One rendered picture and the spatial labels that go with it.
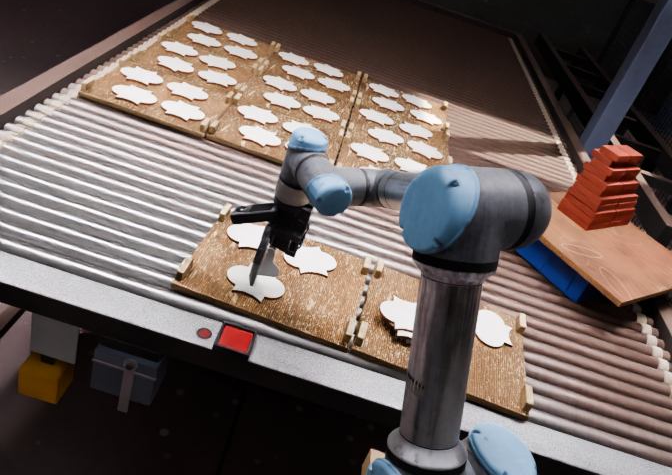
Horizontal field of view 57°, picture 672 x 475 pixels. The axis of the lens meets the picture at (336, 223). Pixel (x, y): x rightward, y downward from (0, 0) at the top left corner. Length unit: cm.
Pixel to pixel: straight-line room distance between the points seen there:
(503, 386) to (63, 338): 96
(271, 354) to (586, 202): 118
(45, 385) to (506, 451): 98
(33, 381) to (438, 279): 99
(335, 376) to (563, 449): 51
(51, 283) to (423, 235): 84
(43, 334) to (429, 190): 93
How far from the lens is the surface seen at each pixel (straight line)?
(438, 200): 79
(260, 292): 140
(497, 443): 103
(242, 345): 129
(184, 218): 162
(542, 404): 154
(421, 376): 87
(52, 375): 150
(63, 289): 138
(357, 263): 161
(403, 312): 146
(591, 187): 209
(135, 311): 134
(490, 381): 147
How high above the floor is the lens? 183
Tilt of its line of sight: 31 degrees down
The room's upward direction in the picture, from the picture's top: 20 degrees clockwise
